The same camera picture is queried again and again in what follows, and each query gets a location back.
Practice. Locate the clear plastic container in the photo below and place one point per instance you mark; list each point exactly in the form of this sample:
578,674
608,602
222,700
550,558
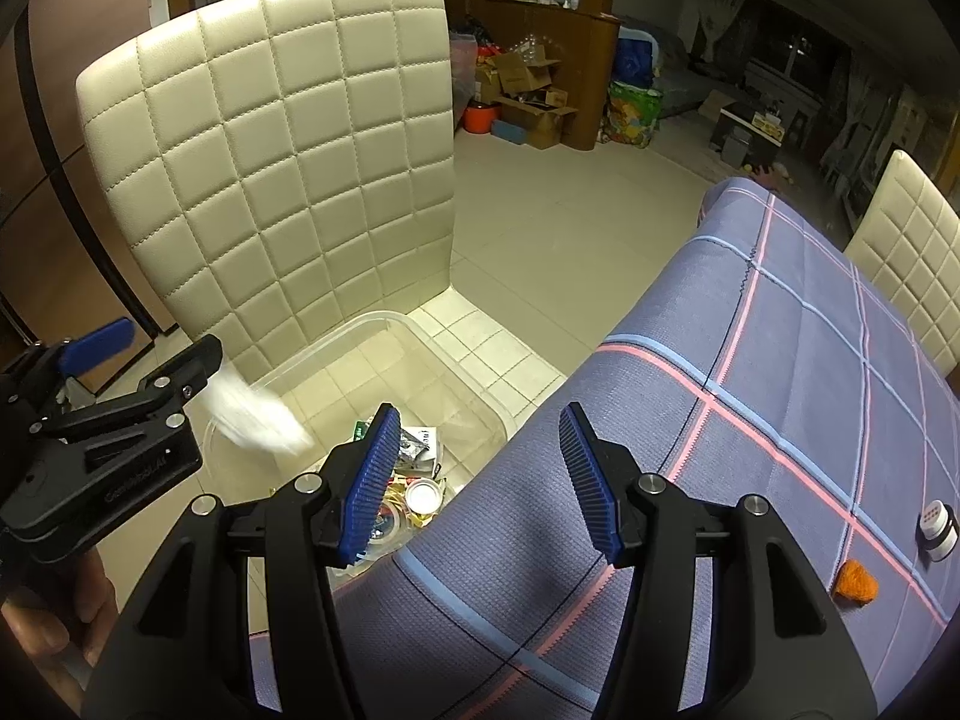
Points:
352,360

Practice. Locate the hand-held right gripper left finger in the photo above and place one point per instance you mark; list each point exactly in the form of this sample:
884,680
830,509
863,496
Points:
367,495

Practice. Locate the white tissue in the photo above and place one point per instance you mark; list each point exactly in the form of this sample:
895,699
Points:
255,420

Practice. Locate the orange crumpled scrap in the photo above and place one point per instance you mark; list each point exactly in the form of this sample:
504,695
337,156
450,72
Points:
855,581

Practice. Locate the white round lid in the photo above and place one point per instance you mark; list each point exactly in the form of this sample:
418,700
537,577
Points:
424,495

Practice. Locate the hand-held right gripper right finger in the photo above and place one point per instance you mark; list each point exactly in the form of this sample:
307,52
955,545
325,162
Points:
592,495

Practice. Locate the person's left hand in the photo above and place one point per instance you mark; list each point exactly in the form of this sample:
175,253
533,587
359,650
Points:
37,615

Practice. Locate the cream quilted chair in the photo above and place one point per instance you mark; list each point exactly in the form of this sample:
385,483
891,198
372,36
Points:
907,240
285,165

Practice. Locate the brown wooden wardrobe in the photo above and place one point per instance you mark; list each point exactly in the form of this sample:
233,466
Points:
45,202

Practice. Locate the blue block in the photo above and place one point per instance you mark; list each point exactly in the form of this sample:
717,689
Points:
511,136

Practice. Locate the small white jar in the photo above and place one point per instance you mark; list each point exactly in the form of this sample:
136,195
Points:
937,532

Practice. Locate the wooden cabinet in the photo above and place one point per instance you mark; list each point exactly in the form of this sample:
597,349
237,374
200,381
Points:
592,75

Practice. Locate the open cardboard box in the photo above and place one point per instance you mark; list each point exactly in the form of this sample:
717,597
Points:
525,69

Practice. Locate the white curtain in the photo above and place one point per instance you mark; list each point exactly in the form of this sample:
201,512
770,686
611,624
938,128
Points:
720,11

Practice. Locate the clear tape roll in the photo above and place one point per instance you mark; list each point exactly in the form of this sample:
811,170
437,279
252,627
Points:
386,523

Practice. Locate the orange bucket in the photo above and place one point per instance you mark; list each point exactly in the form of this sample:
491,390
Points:
480,118

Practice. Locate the grey bin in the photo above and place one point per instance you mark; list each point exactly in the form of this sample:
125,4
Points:
736,144

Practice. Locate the grey white packet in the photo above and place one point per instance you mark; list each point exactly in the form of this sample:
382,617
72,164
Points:
416,444

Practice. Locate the low coffee table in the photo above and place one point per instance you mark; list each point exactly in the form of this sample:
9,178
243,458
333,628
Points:
757,124

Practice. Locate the green white packet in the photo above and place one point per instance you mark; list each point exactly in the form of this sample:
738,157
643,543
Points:
362,429

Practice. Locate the colourful printed bag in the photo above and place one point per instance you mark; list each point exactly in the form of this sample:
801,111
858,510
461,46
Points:
634,114

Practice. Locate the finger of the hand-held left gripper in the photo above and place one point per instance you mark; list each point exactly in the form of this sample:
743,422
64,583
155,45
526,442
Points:
97,345
191,367

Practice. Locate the blue bag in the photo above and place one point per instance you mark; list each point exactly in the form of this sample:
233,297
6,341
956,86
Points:
636,58

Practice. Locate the grey sofa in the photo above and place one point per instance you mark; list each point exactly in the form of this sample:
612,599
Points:
686,82

